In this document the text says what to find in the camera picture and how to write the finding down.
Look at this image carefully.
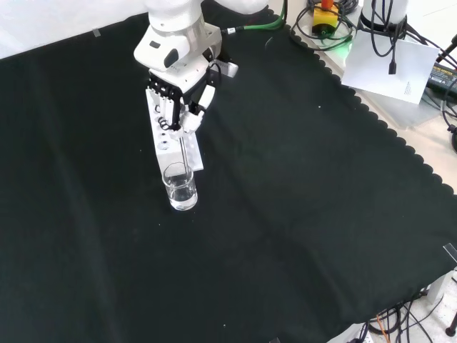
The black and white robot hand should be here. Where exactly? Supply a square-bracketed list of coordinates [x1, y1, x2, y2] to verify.
[144, 68, 217, 141]

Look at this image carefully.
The clear glass rod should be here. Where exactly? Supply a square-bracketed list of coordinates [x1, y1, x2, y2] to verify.
[179, 131, 191, 180]

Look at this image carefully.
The white test tube rack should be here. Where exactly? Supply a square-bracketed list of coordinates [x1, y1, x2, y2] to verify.
[144, 86, 205, 173]

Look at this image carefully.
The clear glass beaker with water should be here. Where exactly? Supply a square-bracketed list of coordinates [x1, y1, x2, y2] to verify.
[161, 162, 199, 212]

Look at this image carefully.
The black bench cloth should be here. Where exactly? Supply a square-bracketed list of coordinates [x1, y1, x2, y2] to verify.
[0, 6, 457, 343]

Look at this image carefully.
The yellow stop button box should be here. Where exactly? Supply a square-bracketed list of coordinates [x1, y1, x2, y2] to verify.
[311, 0, 340, 37]

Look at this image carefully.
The white paper sheet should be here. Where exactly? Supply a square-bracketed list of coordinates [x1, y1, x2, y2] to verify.
[340, 33, 441, 105]

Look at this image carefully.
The black power adapter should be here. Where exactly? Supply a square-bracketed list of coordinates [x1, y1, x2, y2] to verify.
[425, 61, 457, 94]

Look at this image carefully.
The green cable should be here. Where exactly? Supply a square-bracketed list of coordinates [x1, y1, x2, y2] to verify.
[221, 0, 291, 35]

